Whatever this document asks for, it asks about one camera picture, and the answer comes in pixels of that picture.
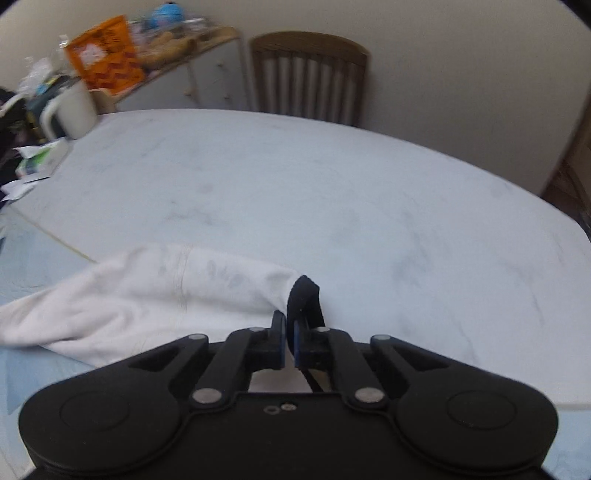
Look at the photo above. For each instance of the clear plastic wrappers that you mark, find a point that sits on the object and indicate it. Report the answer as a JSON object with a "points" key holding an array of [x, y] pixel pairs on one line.
{"points": [[39, 74]]}

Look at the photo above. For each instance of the white and green packet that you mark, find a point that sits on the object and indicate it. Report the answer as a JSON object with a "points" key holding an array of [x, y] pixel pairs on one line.
{"points": [[44, 157]]}

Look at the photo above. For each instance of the white t-shirt with black collar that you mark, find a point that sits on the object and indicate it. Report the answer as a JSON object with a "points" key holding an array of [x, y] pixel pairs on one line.
{"points": [[152, 295]]}

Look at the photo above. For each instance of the white jug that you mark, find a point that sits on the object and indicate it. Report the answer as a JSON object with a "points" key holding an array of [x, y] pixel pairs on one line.
{"points": [[76, 113]]}

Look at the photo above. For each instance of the brown wooden chair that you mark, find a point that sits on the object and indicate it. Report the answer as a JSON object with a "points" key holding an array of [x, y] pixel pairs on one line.
{"points": [[307, 50]]}

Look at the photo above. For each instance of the blue round toy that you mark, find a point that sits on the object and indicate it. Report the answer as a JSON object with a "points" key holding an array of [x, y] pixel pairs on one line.
{"points": [[167, 14]]}

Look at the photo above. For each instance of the white cabinet with wooden top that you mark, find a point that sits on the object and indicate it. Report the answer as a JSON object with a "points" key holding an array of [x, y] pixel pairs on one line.
{"points": [[207, 69]]}

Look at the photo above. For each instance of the tan soft item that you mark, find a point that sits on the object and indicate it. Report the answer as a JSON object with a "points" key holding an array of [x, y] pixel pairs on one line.
{"points": [[168, 48]]}

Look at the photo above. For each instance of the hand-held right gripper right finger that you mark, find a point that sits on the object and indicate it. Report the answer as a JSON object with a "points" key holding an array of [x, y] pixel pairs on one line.
{"points": [[298, 344]]}

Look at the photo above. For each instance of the orange printed bag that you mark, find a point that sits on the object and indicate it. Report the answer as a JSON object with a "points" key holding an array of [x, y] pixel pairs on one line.
{"points": [[104, 55]]}

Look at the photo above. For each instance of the white crumpled paper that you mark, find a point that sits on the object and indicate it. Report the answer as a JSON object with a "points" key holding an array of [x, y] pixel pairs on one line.
{"points": [[16, 188]]}

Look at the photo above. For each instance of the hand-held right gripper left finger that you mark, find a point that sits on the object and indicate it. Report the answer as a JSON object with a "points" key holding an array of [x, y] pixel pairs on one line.
{"points": [[280, 341]]}

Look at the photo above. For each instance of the pile of dark clothes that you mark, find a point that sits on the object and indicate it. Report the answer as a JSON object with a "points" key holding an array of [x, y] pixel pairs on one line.
{"points": [[9, 124]]}

